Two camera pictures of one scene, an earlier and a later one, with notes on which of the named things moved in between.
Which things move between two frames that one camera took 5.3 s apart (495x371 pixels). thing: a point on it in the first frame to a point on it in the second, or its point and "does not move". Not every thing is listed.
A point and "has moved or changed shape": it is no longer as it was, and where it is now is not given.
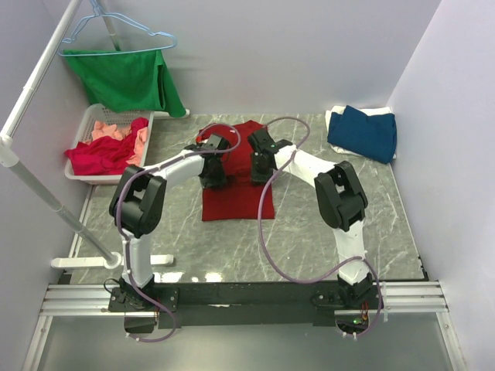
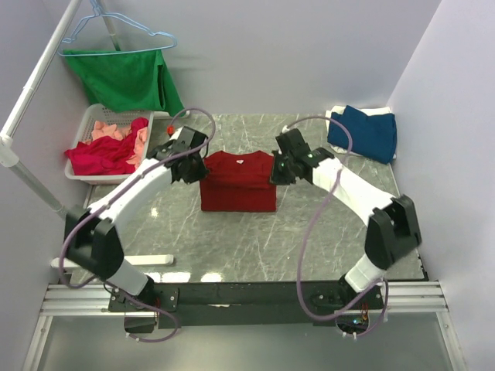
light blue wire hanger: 73,38 does not move
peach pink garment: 103,128 does not move
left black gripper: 220,179 to 199,175
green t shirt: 131,80 does not move
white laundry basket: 108,141 does not move
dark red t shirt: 240,199 has moved or changed shape
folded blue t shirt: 372,137 does not move
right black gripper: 255,176 to 275,178
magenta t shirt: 104,155 does not move
